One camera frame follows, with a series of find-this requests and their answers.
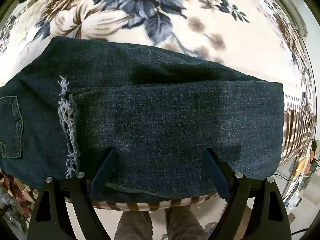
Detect left brown shoe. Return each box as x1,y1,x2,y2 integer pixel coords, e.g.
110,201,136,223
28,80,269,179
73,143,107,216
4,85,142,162
114,211,153,240

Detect dark blue denim jeans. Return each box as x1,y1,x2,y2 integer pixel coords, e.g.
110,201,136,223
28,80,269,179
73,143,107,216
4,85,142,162
1,37,284,203

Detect floral fleece bed blanket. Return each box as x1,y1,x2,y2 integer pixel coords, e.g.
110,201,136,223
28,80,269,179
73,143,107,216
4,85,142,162
0,0,318,212

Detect grey pillow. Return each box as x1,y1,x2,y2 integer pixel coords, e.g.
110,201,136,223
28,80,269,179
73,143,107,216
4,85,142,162
275,0,308,38

